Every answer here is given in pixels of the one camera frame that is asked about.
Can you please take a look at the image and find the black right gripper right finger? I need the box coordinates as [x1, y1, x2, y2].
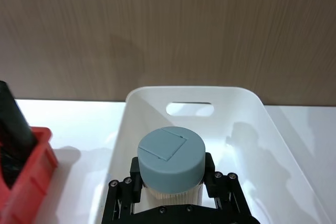
[203, 152, 253, 219]

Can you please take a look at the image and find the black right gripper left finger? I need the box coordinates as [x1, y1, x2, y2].
[101, 156, 144, 224]

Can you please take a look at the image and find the white jar with grey-blue lid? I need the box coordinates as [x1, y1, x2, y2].
[137, 126, 205, 207]

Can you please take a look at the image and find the red plastic bin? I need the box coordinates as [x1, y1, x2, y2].
[0, 126, 59, 224]

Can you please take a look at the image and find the black roll of bags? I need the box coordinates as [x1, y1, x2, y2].
[0, 80, 34, 190]

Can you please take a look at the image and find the white plastic basket with handle slot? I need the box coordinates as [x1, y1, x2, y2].
[98, 85, 332, 224]

